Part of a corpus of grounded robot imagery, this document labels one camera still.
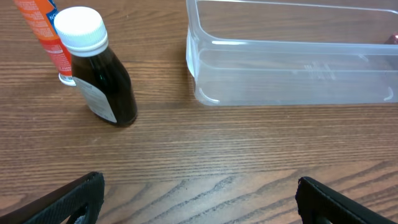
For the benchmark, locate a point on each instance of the orange tablet tube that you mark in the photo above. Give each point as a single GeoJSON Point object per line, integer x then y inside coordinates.
{"type": "Point", "coordinates": [40, 16]}

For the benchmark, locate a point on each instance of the red medicine box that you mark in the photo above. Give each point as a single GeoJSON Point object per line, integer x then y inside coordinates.
{"type": "Point", "coordinates": [392, 40]}

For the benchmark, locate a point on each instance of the dark brown syrup bottle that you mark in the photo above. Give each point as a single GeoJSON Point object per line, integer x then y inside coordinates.
{"type": "Point", "coordinates": [96, 70]}

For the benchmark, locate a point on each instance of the clear plastic container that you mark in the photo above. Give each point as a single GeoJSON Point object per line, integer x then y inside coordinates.
{"type": "Point", "coordinates": [244, 53]}

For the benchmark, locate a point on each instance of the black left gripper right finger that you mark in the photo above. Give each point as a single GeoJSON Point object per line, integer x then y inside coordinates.
{"type": "Point", "coordinates": [318, 204]}

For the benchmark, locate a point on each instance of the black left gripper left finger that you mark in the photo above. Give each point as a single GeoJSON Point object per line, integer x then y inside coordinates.
{"type": "Point", "coordinates": [79, 201]}

